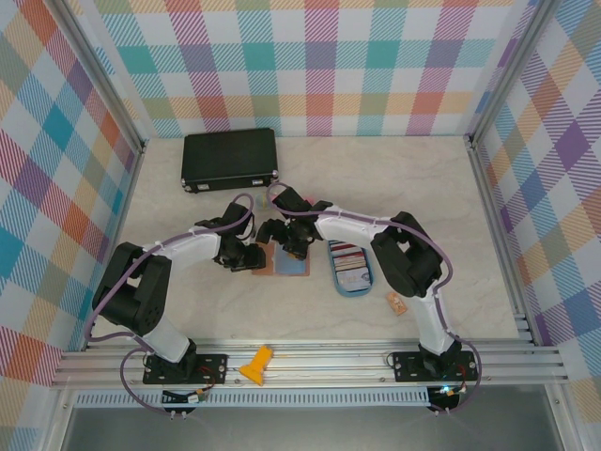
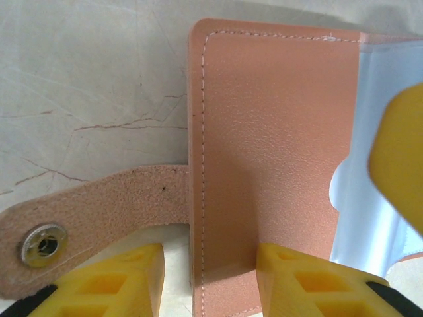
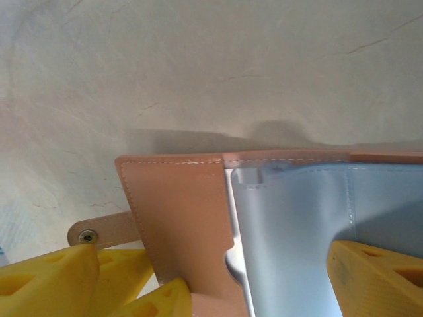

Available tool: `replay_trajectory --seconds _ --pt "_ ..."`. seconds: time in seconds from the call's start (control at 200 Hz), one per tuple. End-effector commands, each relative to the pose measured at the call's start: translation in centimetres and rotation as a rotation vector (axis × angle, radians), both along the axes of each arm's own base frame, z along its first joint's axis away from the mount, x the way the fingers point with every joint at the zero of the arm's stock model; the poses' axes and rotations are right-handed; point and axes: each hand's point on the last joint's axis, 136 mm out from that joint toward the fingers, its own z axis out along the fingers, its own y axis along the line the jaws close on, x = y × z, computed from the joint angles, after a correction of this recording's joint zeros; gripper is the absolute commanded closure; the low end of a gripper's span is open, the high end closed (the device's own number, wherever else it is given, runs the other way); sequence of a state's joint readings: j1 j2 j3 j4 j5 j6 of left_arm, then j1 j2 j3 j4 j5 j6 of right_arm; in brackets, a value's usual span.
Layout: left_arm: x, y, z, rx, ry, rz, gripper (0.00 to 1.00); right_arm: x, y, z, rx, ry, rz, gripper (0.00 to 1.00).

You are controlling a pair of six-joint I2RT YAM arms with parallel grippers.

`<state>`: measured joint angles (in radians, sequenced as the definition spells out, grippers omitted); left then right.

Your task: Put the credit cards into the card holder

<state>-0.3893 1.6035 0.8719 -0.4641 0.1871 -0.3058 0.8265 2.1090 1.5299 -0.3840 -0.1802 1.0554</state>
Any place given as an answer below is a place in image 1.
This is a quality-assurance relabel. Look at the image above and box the aluminium corner post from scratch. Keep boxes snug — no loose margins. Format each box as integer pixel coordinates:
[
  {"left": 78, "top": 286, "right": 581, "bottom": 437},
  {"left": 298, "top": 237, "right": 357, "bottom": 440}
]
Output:
[
  {"left": 462, "top": 0, "right": 558, "bottom": 147},
  {"left": 54, "top": 0, "right": 147, "bottom": 156}
]

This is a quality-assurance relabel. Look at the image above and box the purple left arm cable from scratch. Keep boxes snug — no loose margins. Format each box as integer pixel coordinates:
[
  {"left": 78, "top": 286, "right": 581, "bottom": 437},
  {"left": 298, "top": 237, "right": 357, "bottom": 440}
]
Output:
[{"left": 84, "top": 192, "right": 258, "bottom": 417}]

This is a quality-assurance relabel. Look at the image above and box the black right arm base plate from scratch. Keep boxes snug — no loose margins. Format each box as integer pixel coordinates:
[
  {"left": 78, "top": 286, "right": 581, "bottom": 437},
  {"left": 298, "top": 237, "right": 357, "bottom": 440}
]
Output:
[{"left": 392, "top": 350, "right": 475, "bottom": 382}]

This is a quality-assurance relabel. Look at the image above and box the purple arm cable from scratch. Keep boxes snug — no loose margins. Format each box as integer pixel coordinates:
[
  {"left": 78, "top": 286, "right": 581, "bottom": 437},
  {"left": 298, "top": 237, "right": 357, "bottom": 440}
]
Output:
[
  {"left": 84, "top": 192, "right": 258, "bottom": 417},
  {"left": 265, "top": 181, "right": 481, "bottom": 417}
]

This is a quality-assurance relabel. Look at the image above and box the small wired connector board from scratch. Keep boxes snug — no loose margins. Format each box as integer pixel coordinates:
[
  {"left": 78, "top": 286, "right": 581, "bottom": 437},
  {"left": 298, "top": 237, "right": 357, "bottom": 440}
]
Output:
[
  {"left": 429, "top": 382, "right": 469, "bottom": 414},
  {"left": 162, "top": 388, "right": 208, "bottom": 406}
]

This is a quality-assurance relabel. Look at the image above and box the spare yellow gripper finger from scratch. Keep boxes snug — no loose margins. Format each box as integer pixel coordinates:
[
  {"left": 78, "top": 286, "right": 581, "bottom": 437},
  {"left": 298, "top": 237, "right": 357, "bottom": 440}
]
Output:
[{"left": 239, "top": 345, "right": 274, "bottom": 387}]

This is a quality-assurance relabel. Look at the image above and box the black hard case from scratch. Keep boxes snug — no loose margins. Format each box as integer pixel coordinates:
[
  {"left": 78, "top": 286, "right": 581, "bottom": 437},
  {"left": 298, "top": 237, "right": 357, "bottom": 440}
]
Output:
[{"left": 180, "top": 127, "right": 282, "bottom": 194}]

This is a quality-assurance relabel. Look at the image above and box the small orange packet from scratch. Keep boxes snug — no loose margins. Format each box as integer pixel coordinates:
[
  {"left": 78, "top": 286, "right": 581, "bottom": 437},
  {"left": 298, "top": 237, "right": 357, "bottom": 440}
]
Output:
[{"left": 386, "top": 290, "right": 409, "bottom": 318}]

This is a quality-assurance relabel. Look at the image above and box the aluminium side rail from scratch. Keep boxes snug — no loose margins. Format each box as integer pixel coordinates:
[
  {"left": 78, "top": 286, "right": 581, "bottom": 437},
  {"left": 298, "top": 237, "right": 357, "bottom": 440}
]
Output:
[
  {"left": 467, "top": 135, "right": 536, "bottom": 347},
  {"left": 63, "top": 139, "right": 149, "bottom": 353}
]

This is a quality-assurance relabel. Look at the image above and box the blue card tray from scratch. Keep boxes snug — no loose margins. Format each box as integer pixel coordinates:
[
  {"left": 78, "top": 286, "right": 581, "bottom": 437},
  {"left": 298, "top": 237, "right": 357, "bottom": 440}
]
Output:
[{"left": 327, "top": 238, "right": 376, "bottom": 299}]

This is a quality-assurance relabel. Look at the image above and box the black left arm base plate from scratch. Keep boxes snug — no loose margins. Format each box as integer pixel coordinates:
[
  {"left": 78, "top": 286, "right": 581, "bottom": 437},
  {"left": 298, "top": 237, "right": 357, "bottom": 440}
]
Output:
[{"left": 143, "top": 352, "right": 230, "bottom": 385}]

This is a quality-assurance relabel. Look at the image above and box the pink leather card holder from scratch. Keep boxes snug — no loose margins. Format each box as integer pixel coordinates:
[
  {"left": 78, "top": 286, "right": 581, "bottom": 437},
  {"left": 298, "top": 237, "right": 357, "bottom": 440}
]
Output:
[{"left": 251, "top": 241, "right": 313, "bottom": 278}]

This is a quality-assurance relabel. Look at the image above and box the slotted grey cable duct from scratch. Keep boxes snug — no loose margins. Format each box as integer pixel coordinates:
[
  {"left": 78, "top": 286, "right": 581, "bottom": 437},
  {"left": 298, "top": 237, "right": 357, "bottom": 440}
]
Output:
[{"left": 73, "top": 387, "right": 432, "bottom": 409}]

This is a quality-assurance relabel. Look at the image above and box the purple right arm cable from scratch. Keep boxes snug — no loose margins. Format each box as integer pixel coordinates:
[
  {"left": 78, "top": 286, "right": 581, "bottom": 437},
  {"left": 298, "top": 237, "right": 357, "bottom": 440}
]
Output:
[{"left": 265, "top": 181, "right": 481, "bottom": 417}]

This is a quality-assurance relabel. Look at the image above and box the aluminium rail frame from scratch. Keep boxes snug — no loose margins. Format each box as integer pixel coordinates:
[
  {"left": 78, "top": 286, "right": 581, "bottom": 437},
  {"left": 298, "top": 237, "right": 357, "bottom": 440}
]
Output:
[{"left": 50, "top": 336, "right": 567, "bottom": 390}]

